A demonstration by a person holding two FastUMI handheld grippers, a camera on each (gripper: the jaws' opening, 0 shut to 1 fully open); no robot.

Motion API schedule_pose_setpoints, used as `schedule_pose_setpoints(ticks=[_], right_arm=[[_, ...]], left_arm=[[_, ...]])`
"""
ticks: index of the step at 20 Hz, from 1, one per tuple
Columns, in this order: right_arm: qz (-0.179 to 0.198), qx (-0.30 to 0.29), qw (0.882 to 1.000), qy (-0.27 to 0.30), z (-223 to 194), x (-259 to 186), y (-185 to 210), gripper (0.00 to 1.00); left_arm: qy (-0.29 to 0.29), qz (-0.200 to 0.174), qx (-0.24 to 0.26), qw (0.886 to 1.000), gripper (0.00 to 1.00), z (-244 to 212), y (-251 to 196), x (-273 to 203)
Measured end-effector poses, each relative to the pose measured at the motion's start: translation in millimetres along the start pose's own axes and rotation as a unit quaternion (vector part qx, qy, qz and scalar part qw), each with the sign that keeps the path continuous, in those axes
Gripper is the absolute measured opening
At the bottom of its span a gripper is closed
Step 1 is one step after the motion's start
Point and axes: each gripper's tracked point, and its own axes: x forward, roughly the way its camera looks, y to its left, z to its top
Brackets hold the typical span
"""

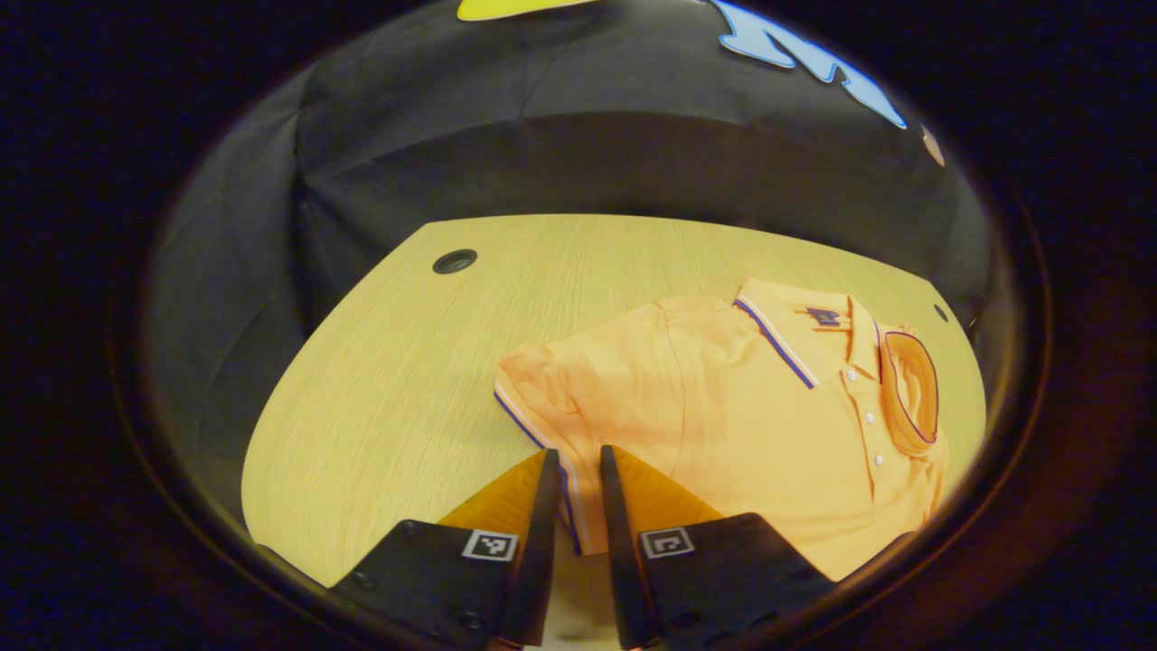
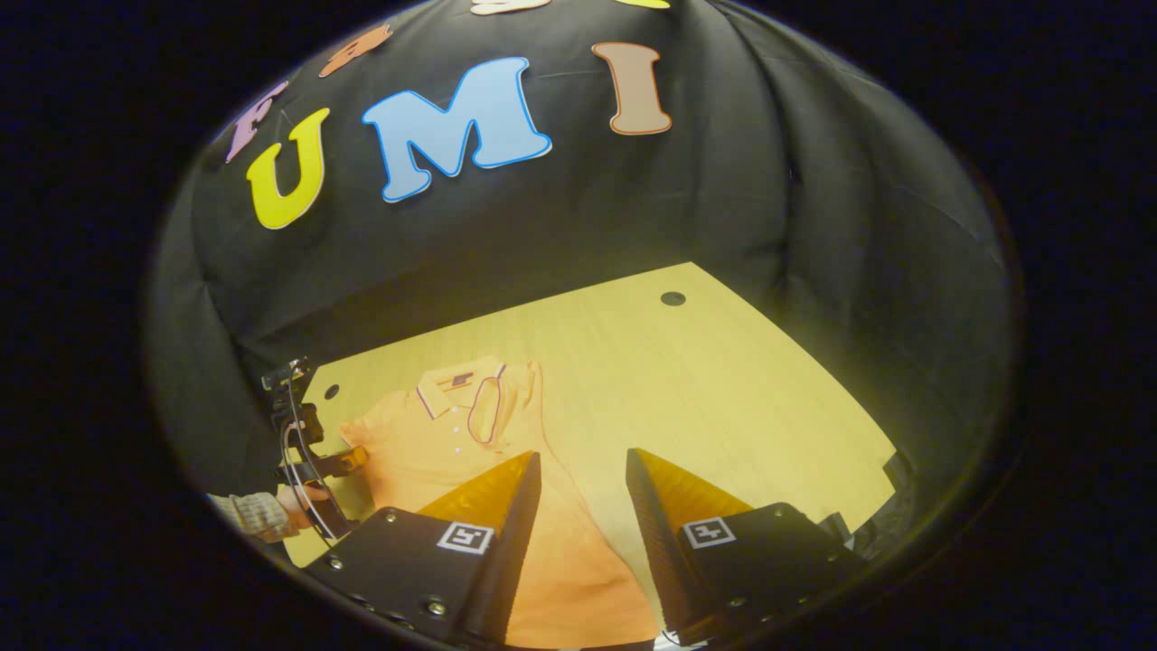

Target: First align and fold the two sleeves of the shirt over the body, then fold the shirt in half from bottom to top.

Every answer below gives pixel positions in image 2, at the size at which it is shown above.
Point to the black backdrop cloth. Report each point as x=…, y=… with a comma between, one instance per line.
x=723, y=199

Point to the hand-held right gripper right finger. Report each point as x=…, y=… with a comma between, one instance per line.
x=655, y=542

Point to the orange T-shirt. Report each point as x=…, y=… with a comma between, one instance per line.
x=407, y=443

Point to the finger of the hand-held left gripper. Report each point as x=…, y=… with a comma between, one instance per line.
x=355, y=459

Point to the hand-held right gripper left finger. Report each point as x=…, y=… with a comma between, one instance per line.
x=515, y=551

